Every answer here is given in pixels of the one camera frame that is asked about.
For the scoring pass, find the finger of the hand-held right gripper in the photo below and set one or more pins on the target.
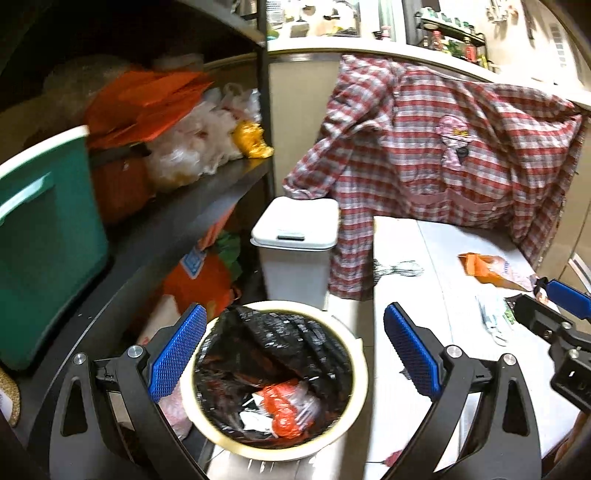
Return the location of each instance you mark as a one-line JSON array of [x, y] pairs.
[[568, 295], [540, 318]]

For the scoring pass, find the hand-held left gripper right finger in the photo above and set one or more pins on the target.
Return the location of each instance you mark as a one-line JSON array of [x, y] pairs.
[[411, 350]]

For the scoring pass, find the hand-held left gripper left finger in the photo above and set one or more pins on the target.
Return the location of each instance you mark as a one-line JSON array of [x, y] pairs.
[[178, 350]]

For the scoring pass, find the dark wrapper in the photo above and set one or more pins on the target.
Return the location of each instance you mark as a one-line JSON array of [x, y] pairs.
[[509, 310]]

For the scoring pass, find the clear plastic wrapper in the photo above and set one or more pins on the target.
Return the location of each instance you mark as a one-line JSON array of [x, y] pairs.
[[491, 323]]

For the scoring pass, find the orange snack wrapper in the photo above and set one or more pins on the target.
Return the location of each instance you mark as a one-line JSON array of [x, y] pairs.
[[494, 270]]

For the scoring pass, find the round bin with black bag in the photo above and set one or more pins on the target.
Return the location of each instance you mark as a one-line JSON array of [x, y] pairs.
[[286, 337]]

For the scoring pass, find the clear plastic bag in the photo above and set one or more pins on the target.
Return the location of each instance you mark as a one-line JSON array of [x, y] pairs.
[[310, 408]]

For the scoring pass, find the orange plastic bag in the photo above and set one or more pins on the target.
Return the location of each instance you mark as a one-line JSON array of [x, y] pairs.
[[281, 406]]

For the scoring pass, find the white lidded trash bin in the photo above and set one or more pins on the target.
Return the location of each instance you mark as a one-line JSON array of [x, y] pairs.
[[295, 244]]

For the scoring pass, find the orange printed bag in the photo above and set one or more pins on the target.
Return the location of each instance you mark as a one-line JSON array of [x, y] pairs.
[[198, 277]]

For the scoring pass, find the black shelf rack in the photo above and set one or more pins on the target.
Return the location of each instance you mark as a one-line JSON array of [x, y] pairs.
[[194, 198]]

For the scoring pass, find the green box with white lid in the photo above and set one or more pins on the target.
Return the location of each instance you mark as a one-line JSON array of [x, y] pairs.
[[46, 240]]

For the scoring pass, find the woven straw item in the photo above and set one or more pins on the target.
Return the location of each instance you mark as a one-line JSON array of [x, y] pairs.
[[9, 397]]

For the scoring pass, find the dark orange sack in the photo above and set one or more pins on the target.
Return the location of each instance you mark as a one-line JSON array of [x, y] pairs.
[[122, 184]]

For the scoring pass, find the red plaid shirt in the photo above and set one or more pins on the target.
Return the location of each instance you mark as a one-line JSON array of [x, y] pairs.
[[415, 138]]

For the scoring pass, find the clear plastic bags bundle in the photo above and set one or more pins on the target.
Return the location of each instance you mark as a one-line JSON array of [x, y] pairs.
[[194, 138]]

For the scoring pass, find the yellow plastic bag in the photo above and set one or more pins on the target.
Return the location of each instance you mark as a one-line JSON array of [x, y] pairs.
[[249, 138]]

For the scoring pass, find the orange bag on shelf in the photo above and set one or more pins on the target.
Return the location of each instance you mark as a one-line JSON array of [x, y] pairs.
[[143, 101]]

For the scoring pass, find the black spice rack with bottles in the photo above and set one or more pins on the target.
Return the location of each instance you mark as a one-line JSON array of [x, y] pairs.
[[452, 41]]

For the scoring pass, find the hanging kitchen utensils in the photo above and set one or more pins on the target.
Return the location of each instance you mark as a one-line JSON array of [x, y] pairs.
[[501, 11]]

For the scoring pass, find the wall vent grille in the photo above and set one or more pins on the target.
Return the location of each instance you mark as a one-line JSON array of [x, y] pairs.
[[561, 48]]

